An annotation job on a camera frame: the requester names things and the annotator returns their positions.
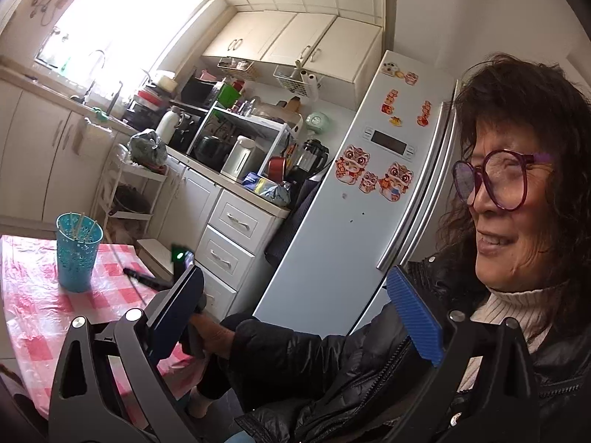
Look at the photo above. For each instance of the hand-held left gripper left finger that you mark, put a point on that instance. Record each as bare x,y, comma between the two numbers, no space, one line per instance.
178,309

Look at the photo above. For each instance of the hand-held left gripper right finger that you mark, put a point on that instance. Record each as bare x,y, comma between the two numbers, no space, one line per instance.
415,318

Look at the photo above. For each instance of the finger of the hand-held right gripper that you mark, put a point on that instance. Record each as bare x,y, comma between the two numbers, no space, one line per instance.
145,281

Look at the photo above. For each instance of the wooden chopstick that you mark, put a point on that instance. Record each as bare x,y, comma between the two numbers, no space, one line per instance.
92,231
80,226
121,260

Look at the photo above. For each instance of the blue perforated cup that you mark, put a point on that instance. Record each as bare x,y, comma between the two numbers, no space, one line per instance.
76,263

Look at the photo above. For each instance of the person's right forearm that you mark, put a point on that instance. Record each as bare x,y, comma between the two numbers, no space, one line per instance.
286,341

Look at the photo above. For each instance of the person's right hand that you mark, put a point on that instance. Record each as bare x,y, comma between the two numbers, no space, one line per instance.
217,337

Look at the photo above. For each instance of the white step stool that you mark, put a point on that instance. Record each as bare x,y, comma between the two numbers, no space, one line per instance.
150,249

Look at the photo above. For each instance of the dark round basket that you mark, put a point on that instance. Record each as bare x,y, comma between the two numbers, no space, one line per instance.
131,200

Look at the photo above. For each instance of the black puffer jacket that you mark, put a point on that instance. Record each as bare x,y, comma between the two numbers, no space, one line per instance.
346,378

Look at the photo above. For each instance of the white turtleneck sweater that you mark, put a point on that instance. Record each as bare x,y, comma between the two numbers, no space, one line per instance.
512,314

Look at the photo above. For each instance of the white trolley rack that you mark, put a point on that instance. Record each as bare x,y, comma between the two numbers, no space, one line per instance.
147,176

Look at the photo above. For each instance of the pink checked tablecloth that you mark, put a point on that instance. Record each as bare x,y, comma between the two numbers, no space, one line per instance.
32,295

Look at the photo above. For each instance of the white refrigerator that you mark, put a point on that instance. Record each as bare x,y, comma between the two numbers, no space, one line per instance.
323,249

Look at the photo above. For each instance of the person's head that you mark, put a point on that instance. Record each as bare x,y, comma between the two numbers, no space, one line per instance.
521,240

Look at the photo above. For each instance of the green plastic bag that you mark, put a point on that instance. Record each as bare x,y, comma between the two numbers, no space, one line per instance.
147,147

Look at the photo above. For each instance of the dark hanging cloth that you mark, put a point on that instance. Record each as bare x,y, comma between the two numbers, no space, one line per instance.
288,226

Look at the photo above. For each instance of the black rice cooker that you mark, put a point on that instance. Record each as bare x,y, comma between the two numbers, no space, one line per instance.
210,152

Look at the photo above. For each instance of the blue packet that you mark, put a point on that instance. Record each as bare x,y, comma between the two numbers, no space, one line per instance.
254,180

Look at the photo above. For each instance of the white hanging bin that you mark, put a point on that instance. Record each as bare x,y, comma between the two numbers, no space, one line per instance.
92,140

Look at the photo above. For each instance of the grey plastic bag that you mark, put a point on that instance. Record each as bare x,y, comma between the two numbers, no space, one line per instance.
277,194

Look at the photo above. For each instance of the white electric water boiler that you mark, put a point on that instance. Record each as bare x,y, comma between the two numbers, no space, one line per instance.
238,159

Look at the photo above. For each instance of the white thermos jug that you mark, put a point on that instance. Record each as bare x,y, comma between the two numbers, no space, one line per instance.
166,127

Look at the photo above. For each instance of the purple rimmed glasses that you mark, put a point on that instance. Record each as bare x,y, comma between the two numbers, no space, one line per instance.
498,180

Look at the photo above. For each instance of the red cartoon fridge stickers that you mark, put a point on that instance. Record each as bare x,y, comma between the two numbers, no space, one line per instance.
353,166

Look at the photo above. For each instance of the white base cabinets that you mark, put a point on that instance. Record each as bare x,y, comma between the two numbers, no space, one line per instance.
37,147

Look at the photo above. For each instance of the red pot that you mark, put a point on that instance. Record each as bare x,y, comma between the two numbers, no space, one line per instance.
277,166

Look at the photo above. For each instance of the stacked kitchen pots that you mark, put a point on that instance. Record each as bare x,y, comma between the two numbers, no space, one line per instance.
147,101

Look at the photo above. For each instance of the white counter shelf rack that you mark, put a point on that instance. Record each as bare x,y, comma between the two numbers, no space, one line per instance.
244,122

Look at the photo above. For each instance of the black blender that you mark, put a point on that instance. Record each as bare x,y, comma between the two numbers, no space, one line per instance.
311,154

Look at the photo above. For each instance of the black microwave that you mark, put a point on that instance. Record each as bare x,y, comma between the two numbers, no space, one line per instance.
198,90

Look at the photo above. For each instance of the green plastic box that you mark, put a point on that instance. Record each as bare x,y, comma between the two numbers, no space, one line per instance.
228,94

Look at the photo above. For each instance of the sink faucet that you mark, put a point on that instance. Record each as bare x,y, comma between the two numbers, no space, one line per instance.
89,80

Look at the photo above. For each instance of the mint green round appliance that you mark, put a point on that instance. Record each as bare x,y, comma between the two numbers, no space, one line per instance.
317,121

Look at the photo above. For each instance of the kitchen window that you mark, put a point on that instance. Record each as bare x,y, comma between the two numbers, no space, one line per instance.
120,23

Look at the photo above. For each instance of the white upper cabinets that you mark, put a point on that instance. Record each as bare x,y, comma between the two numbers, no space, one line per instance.
295,37

